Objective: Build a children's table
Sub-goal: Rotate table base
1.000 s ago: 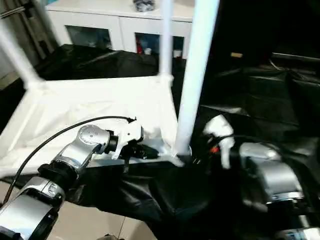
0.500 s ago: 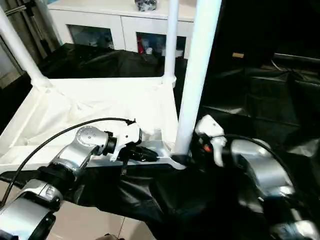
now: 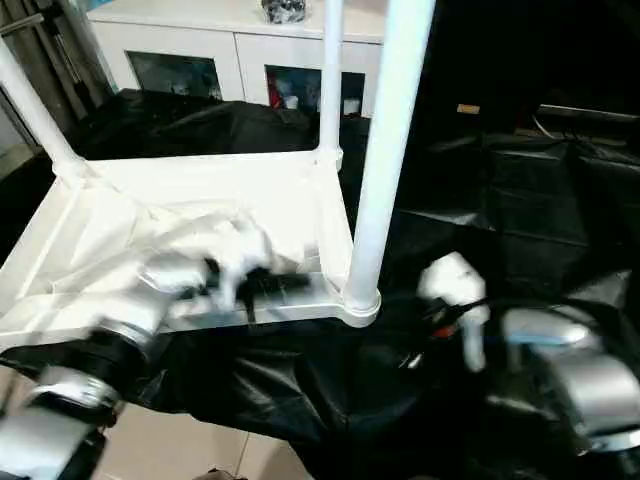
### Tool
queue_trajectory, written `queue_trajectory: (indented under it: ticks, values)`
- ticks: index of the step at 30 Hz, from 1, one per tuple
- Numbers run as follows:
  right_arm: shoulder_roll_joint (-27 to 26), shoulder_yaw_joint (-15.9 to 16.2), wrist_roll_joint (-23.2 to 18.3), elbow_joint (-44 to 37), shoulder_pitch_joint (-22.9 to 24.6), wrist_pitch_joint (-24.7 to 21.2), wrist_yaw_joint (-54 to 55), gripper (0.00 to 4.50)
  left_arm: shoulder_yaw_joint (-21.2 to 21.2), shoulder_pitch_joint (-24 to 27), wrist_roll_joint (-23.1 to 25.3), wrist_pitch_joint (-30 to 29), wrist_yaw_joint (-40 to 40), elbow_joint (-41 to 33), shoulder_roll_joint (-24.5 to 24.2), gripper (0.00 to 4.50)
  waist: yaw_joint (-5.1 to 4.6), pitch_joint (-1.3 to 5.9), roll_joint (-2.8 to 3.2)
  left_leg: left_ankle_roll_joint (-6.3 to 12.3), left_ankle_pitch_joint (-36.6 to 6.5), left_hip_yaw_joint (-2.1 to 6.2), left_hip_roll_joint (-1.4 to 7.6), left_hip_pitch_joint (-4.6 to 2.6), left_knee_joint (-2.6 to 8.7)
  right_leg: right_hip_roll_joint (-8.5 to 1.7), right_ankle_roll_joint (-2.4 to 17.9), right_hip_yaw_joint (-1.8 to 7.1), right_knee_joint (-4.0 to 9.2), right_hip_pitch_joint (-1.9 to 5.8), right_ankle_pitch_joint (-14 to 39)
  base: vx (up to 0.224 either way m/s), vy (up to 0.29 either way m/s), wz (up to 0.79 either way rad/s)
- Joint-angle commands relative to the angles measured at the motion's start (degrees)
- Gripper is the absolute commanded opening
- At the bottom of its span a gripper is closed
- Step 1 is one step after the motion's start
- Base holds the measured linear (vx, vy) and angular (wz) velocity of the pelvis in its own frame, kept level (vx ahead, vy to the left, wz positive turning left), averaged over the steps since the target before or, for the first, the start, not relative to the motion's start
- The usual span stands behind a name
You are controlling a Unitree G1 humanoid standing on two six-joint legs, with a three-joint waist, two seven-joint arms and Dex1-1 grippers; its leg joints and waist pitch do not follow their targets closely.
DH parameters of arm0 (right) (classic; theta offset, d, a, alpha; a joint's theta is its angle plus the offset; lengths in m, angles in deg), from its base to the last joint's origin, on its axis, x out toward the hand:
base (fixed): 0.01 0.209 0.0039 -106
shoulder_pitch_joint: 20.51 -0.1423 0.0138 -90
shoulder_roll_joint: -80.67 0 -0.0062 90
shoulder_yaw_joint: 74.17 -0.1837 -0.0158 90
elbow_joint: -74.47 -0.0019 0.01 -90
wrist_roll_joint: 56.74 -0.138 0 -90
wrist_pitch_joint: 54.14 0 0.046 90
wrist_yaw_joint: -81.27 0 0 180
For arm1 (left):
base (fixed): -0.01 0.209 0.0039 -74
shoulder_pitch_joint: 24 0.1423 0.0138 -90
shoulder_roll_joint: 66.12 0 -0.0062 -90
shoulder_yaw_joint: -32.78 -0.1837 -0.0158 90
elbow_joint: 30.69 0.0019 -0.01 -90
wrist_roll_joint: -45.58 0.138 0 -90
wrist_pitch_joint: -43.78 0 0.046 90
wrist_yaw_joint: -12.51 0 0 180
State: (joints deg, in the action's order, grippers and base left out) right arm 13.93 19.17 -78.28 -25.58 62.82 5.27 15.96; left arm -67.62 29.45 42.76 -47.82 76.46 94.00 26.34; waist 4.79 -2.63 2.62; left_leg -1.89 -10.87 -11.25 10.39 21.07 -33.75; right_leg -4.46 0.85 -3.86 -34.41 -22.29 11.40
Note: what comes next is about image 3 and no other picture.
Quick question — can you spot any white plastic table top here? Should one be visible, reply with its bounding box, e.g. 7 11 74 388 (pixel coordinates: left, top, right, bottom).
0 148 383 351

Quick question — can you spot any white plastic table leg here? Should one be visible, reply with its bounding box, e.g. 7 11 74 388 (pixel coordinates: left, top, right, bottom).
317 0 347 166
344 0 439 314
0 37 90 182

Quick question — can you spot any black plastic mat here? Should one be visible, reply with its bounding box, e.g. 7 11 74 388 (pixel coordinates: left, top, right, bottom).
0 87 640 480

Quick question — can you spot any white glass-door cabinet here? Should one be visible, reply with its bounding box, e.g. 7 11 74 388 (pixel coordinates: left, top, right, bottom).
87 0 392 120

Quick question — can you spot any dark horizontal bar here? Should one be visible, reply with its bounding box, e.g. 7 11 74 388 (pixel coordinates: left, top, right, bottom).
538 103 640 123

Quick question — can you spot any black bundle in clear bag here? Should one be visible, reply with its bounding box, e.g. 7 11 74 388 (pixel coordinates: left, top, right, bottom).
262 0 310 25

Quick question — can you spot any black fabric backdrop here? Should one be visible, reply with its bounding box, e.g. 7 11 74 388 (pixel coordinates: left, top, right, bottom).
399 0 640 141

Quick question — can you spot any grey metal tripod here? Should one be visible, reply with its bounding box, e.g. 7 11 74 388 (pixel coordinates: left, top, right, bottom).
0 0 117 146

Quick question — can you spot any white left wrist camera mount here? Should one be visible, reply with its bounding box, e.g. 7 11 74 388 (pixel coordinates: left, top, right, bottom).
202 242 275 310

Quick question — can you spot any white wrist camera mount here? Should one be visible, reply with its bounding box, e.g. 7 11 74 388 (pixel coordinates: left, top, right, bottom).
416 251 492 375
202 242 275 310

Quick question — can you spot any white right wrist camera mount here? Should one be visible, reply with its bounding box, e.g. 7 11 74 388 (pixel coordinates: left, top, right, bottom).
416 251 492 375

